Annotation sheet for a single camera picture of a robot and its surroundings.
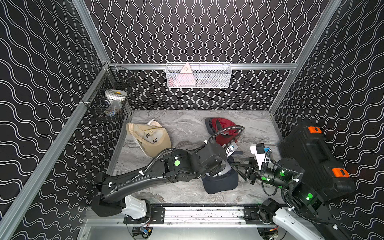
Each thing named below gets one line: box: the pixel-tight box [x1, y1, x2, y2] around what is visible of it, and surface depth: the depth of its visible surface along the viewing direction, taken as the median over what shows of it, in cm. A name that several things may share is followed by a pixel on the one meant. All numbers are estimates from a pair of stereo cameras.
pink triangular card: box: [174, 63, 196, 86], surface depth 92 cm
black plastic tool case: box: [280, 120, 357, 201], surface depth 70 cm
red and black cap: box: [211, 117, 240, 146], surface depth 105 cm
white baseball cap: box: [147, 118, 162, 128], surface depth 108 cm
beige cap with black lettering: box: [126, 122, 172, 158], surface depth 97 cm
